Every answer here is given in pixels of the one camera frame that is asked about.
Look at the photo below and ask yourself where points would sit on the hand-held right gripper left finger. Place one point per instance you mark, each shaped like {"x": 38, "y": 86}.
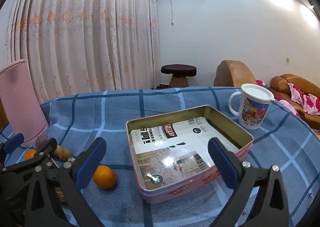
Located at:
{"x": 91, "y": 164}

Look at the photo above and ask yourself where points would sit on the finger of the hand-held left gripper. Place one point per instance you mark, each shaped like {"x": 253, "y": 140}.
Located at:
{"x": 13, "y": 142}
{"x": 47, "y": 150}

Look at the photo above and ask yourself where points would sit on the brown leather sofa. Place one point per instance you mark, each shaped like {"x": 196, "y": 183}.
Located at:
{"x": 282, "y": 84}

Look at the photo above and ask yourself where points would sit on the brown leather armchair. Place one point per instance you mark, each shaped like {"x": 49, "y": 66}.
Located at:
{"x": 233, "y": 74}

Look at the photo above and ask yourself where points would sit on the blue plaid tablecloth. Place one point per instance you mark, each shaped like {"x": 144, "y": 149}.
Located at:
{"x": 100, "y": 117}

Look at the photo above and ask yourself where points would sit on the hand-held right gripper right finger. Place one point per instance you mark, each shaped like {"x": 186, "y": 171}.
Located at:
{"x": 222, "y": 164}

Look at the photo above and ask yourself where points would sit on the dark brown passion fruit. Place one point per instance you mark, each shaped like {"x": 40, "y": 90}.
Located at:
{"x": 60, "y": 195}

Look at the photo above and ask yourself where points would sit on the pink floral cloth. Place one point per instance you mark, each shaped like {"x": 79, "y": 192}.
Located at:
{"x": 287, "y": 105}

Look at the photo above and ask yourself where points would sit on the round dark cushioned stool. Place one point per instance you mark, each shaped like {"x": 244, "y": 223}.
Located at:
{"x": 178, "y": 70}

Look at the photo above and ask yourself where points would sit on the pink cylindrical bin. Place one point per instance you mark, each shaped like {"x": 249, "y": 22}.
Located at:
{"x": 20, "y": 102}

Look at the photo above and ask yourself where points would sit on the floral beige curtain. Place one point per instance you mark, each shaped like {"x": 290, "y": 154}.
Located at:
{"x": 87, "y": 29}

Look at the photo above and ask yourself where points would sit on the white cartoon print mug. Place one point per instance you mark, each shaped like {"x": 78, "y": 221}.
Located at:
{"x": 252, "y": 114}

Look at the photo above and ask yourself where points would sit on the wooden door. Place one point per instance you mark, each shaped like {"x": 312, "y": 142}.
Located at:
{"x": 2, "y": 117}

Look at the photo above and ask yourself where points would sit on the pink floral cushion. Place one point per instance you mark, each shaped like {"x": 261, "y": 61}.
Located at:
{"x": 307, "y": 102}

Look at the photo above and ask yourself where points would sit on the small lumpy yellow fruit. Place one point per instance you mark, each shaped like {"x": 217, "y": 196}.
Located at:
{"x": 62, "y": 153}

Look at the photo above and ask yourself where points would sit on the printed paper liner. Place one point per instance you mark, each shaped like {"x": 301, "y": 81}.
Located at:
{"x": 180, "y": 147}

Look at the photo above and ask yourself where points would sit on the pink tin box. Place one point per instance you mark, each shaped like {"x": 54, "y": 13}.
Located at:
{"x": 162, "y": 195}

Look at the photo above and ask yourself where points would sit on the purple passion fruit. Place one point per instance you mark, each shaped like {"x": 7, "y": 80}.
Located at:
{"x": 41, "y": 142}

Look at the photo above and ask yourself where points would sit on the large orange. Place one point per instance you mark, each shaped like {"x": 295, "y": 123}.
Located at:
{"x": 30, "y": 154}

